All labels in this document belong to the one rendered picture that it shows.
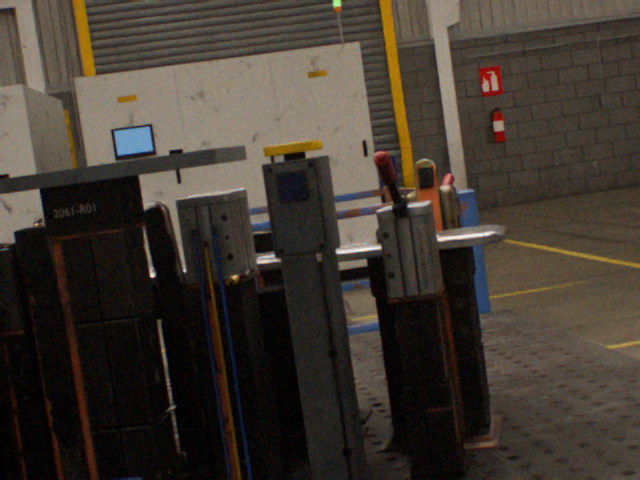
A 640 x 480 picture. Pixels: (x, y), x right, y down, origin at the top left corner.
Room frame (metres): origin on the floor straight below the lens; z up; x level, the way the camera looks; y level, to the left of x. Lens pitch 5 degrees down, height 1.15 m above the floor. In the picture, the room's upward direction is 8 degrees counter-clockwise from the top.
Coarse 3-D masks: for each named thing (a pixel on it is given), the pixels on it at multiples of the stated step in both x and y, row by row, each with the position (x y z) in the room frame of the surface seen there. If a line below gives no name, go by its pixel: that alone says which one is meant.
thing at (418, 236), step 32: (384, 224) 1.49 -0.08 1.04; (416, 224) 1.48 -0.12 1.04; (384, 256) 1.49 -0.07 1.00; (416, 256) 1.48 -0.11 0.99; (416, 288) 1.48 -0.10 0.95; (416, 320) 1.49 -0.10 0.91; (416, 352) 1.50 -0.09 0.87; (448, 352) 1.55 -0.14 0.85; (416, 384) 1.51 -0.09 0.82; (448, 384) 1.48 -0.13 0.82; (416, 416) 1.49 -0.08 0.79; (448, 416) 1.49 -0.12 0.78; (416, 448) 1.49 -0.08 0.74; (448, 448) 1.49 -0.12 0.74
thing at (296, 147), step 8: (280, 144) 1.36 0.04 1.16; (288, 144) 1.35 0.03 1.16; (296, 144) 1.35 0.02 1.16; (304, 144) 1.35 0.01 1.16; (312, 144) 1.35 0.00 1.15; (320, 144) 1.39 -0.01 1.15; (264, 152) 1.36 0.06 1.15; (272, 152) 1.36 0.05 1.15; (280, 152) 1.35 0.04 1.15; (288, 152) 1.35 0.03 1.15; (296, 152) 1.35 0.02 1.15; (304, 152) 1.38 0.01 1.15; (288, 160) 1.37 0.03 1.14
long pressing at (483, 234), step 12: (456, 228) 1.75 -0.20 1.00; (468, 228) 1.73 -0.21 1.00; (480, 228) 1.70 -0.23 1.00; (492, 228) 1.68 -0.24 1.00; (504, 228) 1.69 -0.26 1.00; (360, 240) 1.78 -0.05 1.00; (372, 240) 1.76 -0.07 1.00; (444, 240) 1.59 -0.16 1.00; (456, 240) 1.59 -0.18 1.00; (468, 240) 1.58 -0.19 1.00; (480, 240) 1.58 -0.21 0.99; (492, 240) 1.58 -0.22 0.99; (264, 252) 1.82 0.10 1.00; (348, 252) 1.62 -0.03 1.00; (360, 252) 1.61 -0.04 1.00; (372, 252) 1.61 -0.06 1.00; (264, 264) 1.64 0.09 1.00; (276, 264) 1.64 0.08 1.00
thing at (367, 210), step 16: (368, 192) 4.94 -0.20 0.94; (384, 192) 4.93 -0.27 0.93; (400, 192) 4.74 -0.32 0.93; (464, 192) 3.80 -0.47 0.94; (256, 208) 4.86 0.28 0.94; (352, 208) 3.76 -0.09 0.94; (368, 208) 3.76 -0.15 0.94; (464, 208) 3.80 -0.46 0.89; (256, 224) 3.70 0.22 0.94; (464, 224) 3.80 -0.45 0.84; (480, 256) 3.81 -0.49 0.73; (480, 272) 3.81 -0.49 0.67; (352, 288) 4.92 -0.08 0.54; (480, 288) 3.81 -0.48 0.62; (480, 304) 3.81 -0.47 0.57
